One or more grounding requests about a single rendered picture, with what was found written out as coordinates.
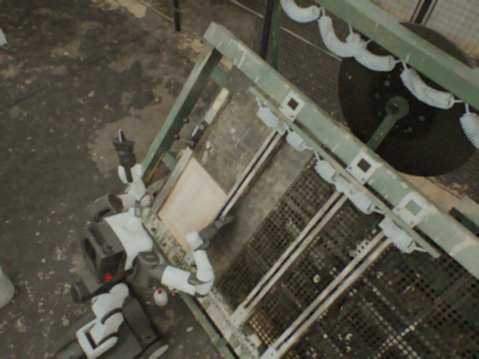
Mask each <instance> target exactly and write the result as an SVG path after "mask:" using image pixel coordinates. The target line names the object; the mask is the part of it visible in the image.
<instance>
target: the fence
mask: <svg viewBox="0 0 479 359"><path fill-rule="evenodd" d="M222 91H225V92H226V95H225V97H224V99H223V100H222V99H220V98H219V96H220V94H222ZM222 91H220V93H219V95H218V97H217V99H216V101H215V102H214V104H213V106H212V107H211V108H210V110H209V112H208V114H207V116H206V118H205V120H206V121H207V122H208V124H209V125H208V127H207V129H206V131H205V133H204V135H202V137H201V138H200V140H199V142H198V144H197V146H196V147H195V149H194V150H191V149H190V148H189V147H187V149H186V152H185V154H183V156H182V157H181V159H180V161H179V163H178V164H177V167H176V168H175V169H174V171H173V173H172V174H171V176H170V178H169V180H168V182H167V184H165V186H164V187H163V190H162V192H161V193H160V195H159V197H158V199H157V200H156V201H155V203H154V205H153V206H152V209H151V210H152V211H153V213H154V214H158V213H159V212H160V210H161V209H162V206H163V205H164V203H165V202H166V201H167V199H168V197H169V195H170V193H171V192H172V190H173V187H175V185H176V184H177V182H178V180H179V178H180V177H181V175H182V173H183V172H184V171H185V169H186V167H187V166H188V164H189V162H190V160H191V158H192V157H194V156H195V155H196V154H197V151H198V150H199V148H200V146H201V144H202V143H203V142H204V140H205V138H206V137H207V135H208V133H209V131H210V129H211V128H212V127H213V125H214V124H215V122H216V120H217V119H218V117H219V115H220V113H221V112H222V111H223V109H224V108H225V106H226V104H227V101H228V100H229V99H230V98H231V97H232V94H233V92H231V91H229V90H228V89H227V88H223V89H222ZM217 100H218V101H219V102H220V105H219V107H218V108H217V110H215V109H214V106H215V103H216V102H217Z"/></svg>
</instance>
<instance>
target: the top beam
mask: <svg viewBox="0 0 479 359"><path fill-rule="evenodd" d="M203 38H205V39H206V40H207V41H208V42H210V44H211V45H212V46H214V47H215V48H216V49H217V50H218V51H219V52H220V53H221V54H222V55H224V56H225V57H226V58H227V59H228V60H230V61H231V62H232V63H233V64H234V65H235V66H237V67H238V68H239V70H241V71H242V72H243V73H244V74H245V75H246V76H247V77H248V78H249V79H251V80H252V81H253V82H254V83H255V84H256V85H258V86H259V87H260V88H261V89H262V90H263V91H264V92H265V93H266V94H268V95H269V97H271V98H272V99H273V100H274V101H275V102H276V103H279V105H280V106H281V105H282V103H283V101H284V99H286V98H287V96H288V95H289V93H290V91H291V92H293V94H296V95H297V97H298V98H299V99H301V100H302V101H303V102H305V103H306V104H305V105H304V106H303V108H302V109H301V110H300V112H299V113H298V116H296V118H295V119H296V120H297V121H299V122H300V124H301V125H302V126H303V127H305V128H306V129H307V130H308V131H309V132H310V133H311V134H313V135H314V136H315V137H316V138H317V139H318V140H320V141H321V143H323V144H324V145H325V146H327V147H328V148H329V149H330V150H331V151H332V152H333V153H334V154H335V155H336V156H337V157H338V158H341V159H342V160H343V162H344V163H345V164H346V165H348V166H349V165H350V164H351V163H352V162H353V159H354V158H355V157H356V156H357V155H358V154H359V153H360V151H363V152H364V154H366V155H368V156H369V157H370V158H371V159H372V160H374V162H375V163H376V164H378V165H379V167H378V168H377V169H376V171H375V172H374V173H373V174H372V175H371V176H370V177H369V178H368V180H367V181H366V182H368V183H369V184H370V185H371V186H372V187H373V188H375V190H376V191H377V192H378V193H379V194H382V195H383V196H384V198H385V199H386V200H387V201H389V202H390V203H392V205H393V206H394V207H396V205H397V204H399V203H400V202H401V200H402V199H403V198H404V197H405V196H406V195H407V194H408V193H409V192H411V193H412V194H414V195H416V197H417V198H418V199H420V200H421V201H422V202H423V203H425V204H426V206H427V207H430V208H431V210H430V211H429V212H427V213H426V215H425V216H424V217H423V218H422V219H420V220H419V221H418V222H417V224H416V226H417V227H418V228H419V229H421V230H422V231H423V232H424V233H425V234H426V235H428V236H429V237H430V238H432V240H433V241H434V242H435V243H437V244H438V245H439V246H440V247H441V248H442V249H443V250H445V251H446V252H447V253H449V254H450V256H452V257H453V258H454V259H455V260H456V261H457V262H458V263H459V264H460V265H462V266H463V267H464V268H465V269H467V271H469V272H470V273H471V274H472V275H474V276H475V277H476V279H477V280H479V238H478V237H477V236H475V235H474V234H473V233H472V232H470V231H468V229H467V228H465V227H464V226H463V225H462V224H460V223H459V222H458V220H455V219H454V218H453V217H452V216H451V215H449V214H448V213H447V212H446V211H445V210H444V209H442V208H440V207H439V206H438V204H436V203H435V202H434V201H433V200H431V199H430V198H429V197H428V196H426V195H425V194H424V193H423V192H422V191H420V190H419V189H417V187H416V186H415V185H414V184H411V183H410V182H409V181H408V180H407V179H406V178H405V177H404V176H402V175H401V174H400V173H399V172H397V171H396V170H395V169H394V168H392V166H390V165H388V164H387V163H386V161H385V160H383V159H382V158H380V157H379V156H378V155H377V154H376V153H374V152H373V151H372V150H371V149H369V148H368V147H367V146H366V145H364V144H363V143H362V141H360V140H359V139H358V138H357V137H354V136H353V135H352V133H351V132H349V131H348V130H347V129H345V128H344V127H343V126H342V125H341V124H340V123H338V122H337V121H335V119H333V118H332V117H331V116H329V114H328V113H326V112H325V111H324V110H323V109H321V108H320V107H319V106H318V105H317V104H316V103H315V102H314V101H311V100H310V99H309V98H308V97H307V96H306V95H305V94H304V93H302V92H301V91H300V90H298V89H297V87H296V86H295V85H292V84H291V83H290V82H289V81H288V80H287V79H286V78H285V77H283V76H282V75H281V74H280V73H278V72H277V71H276V70H274V69H273V67H271V66H270V65H269V64H268V63H266V62H264V60H263V59H262V58H260V57H259V56H258V55H257V54H255V53H254V51H253V50H251V49H250V48H249V47H247V46H245V45H244V43H243V42H242V41H240V40H239V39H238V38H236V37H235V36H234V34H233V33H231V32H229V31H228V30H227V29H226V28H225V27H224V26H223V25H219V24H217V23H215V22H211V23H210V25H209V28H208V30H207V31H206V33H205V37H203ZM405 208H407V210H408V211H409V212H411V213H412V214H413V215H414V216H416V215H417V213H419V212H420V211H421V210H422V207H420V206H419V205H418V204H417V203H416V202H415V201H413V200H412V199H411V200H410V202H409V203H408V204H407V205H405Z"/></svg>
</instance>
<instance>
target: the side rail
mask: <svg viewBox="0 0 479 359"><path fill-rule="evenodd" d="M223 56H224V55H222V54H221V53H220V52H219V51H218V50H217V49H216V48H215V47H214V46H212V45H211V44H210V42H207V45H206V47H205V49H203V51H202V54H201V56H200V57H199V59H198V62H197V64H196V65H195V67H194V68H193V70H192V72H191V74H190V76H189V78H188V80H187V82H186V84H185V85H184V86H183V89H182V90H181V92H180V94H179V97H178V99H177V100H176V102H175V103H174V105H173V107H172V109H171V111H170V113H169V116H168V117H167V119H165V122H164V123H163V126H162V127H161V129H160V132H159V134H158V136H156V138H155V140H154V142H153V144H152V146H151V148H150V150H149V151H148V153H147V155H146V156H145V159H144V160H143V163H142V166H143V176H140V178H141V181H142V182H143V184H144V186H145V188H148V187H149V185H150V183H151V182H152V180H153V178H154V176H155V174H156V172H158V169H159V168H160V166H161V164H162V163H163V160H162V158H163V157H164V155H165V154H166V152H167V151H169V150H170V148H171V147H172V144H173V143H174V141H175V140H174V139H173V136H174V135H176V134H178V135H179V133H180V131H181V129H182V127H183V125H185V123H184V122H183V121H182V120H183V118H188V117H189V115H190V113H191V111H192V109H194V107H195V104H196V103H197V101H198V99H199V98H200V95H201V93H203V91H204V89H205V88H206V85H207V83H208V82H209V80H210V74H211V72H212V71H213V70H214V67H215V66H218V64H219V62H220V60H221V58H222V57H223Z"/></svg>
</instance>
